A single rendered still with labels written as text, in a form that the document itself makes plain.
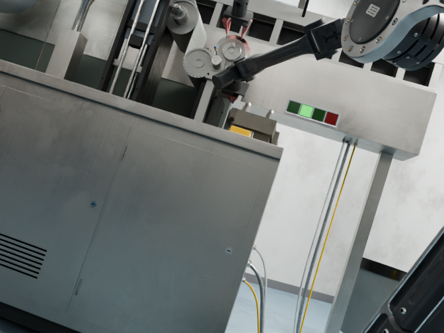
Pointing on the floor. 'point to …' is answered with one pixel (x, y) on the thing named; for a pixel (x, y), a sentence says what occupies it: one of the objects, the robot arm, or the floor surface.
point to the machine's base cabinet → (120, 217)
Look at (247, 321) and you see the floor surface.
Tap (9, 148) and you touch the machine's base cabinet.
